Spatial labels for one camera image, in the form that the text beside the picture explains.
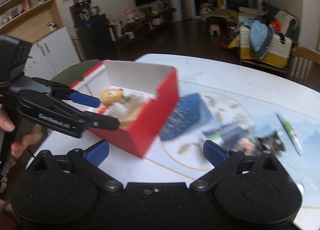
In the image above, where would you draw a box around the packaged toast slice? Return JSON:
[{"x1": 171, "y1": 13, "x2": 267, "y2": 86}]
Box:
[{"x1": 105, "y1": 94, "x2": 146, "y2": 129}]

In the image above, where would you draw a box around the blue white tissue pack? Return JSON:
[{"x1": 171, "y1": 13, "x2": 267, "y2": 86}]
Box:
[{"x1": 201, "y1": 122, "x2": 254, "y2": 148}]

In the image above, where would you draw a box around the pink plush toy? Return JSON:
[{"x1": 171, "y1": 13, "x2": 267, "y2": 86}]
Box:
[{"x1": 124, "y1": 7, "x2": 136, "y2": 23}]

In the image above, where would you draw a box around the sofa with clothes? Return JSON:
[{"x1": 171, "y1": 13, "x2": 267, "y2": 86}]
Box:
[{"x1": 228, "y1": 3, "x2": 300, "y2": 69}]

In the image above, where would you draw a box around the red cardboard box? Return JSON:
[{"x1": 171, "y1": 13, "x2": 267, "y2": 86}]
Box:
[{"x1": 71, "y1": 60, "x2": 179, "y2": 158}]

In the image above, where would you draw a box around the black snack packet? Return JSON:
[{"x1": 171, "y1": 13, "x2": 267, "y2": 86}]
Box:
[{"x1": 257, "y1": 131, "x2": 286, "y2": 153}]

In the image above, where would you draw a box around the wooden chair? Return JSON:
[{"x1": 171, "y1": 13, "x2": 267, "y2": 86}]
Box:
[{"x1": 287, "y1": 46, "x2": 319, "y2": 88}]

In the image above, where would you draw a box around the person's left hand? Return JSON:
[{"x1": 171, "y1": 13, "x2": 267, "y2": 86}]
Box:
[{"x1": 1, "y1": 105, "x2": 43, "y2": 161}]

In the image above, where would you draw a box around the white cabinet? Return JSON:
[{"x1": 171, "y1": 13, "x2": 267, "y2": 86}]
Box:
[{"x1": 24, "y1": 27, "x2": 80, "y2": 80}]

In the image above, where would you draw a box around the pink stool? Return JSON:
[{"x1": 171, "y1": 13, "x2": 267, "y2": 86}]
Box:
[{"x1": 209, "y1": 24, "x2": 221, "y2": 35}]

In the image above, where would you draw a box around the green white glue pen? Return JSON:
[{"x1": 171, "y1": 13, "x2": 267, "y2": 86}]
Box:
[{"x1": 276, "y1": 113, "x2": 303, "y2": 156}]

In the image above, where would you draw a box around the cartoon face plush pouch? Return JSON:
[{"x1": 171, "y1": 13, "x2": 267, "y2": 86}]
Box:
[{"x1": 236, "y1": 138, "x2": 260, "y2": 156}]

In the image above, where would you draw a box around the patterned table mat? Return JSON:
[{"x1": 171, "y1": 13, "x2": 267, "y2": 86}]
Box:
[{"x1": 145, "y1": 81, "x2": 319, "y2": 208}]

